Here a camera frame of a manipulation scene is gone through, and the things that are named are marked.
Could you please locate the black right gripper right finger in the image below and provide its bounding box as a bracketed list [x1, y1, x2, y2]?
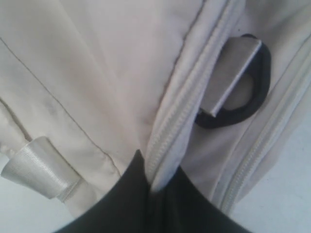
[150, 167, 238, 233]

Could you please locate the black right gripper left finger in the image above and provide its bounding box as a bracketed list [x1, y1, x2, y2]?
[58, 150, 149, 233]

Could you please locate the cream duffel bag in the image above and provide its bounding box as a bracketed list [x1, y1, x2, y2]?
[0, 0, 311, 216]

